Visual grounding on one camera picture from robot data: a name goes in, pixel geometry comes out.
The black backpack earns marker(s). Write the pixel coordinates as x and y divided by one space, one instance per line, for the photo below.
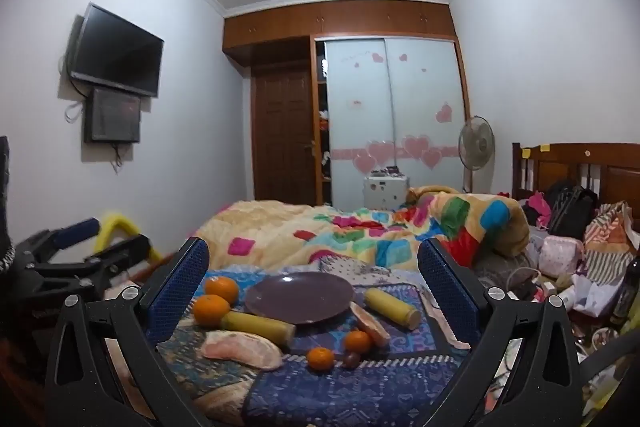
567 207

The small mandarin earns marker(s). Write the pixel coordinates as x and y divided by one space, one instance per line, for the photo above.
358 341
320 358

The brown wooden door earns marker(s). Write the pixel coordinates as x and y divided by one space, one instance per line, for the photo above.
282 132

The dark bottle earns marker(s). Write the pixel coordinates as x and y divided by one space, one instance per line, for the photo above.
627 287

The small grey wall monitor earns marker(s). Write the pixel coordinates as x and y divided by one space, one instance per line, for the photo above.
112 114

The black wall television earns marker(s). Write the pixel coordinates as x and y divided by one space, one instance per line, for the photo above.
117 52

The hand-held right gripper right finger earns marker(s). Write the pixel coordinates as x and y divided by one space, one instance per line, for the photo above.
442 287

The pink pomelo segment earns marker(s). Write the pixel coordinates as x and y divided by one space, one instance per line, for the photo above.
370 324
242 349

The pink bag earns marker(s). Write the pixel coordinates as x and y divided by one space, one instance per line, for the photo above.
560 254

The red date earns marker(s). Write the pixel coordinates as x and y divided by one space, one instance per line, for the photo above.
351 359

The pink clothes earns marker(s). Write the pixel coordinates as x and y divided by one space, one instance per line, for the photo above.
537 204

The wooden wardrobe with sliding doors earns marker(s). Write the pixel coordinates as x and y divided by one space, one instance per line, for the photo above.
390 107

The wooden headboard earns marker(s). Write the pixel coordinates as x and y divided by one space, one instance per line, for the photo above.
575 167

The white bottle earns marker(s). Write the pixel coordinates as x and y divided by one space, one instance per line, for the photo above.
565 294

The yellow corn cob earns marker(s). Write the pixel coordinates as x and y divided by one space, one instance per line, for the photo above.
260 326
392 304

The grey plush cloth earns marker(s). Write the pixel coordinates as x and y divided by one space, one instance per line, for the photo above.
500 272

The white box appliance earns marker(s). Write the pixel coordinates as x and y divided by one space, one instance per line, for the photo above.
385 192

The large orange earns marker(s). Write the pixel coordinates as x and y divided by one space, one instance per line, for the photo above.
222 288
211 310

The patterned bowl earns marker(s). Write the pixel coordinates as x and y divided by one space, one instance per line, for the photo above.
602 337

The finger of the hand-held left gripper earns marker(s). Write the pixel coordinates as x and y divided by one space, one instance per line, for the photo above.
75 232
120 252

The standing fan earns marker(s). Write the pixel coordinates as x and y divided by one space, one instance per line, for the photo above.
476 144

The purple plate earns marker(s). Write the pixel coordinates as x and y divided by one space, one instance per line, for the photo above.
300 297

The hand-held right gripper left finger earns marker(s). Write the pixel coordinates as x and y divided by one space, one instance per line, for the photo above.
180 287

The yellow foam tube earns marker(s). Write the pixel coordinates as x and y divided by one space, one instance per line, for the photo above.
117 227

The colourful patchwork blanket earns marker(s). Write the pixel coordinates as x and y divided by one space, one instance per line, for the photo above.
350 232

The blue patterned quilt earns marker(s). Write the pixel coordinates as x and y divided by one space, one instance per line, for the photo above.
325 392

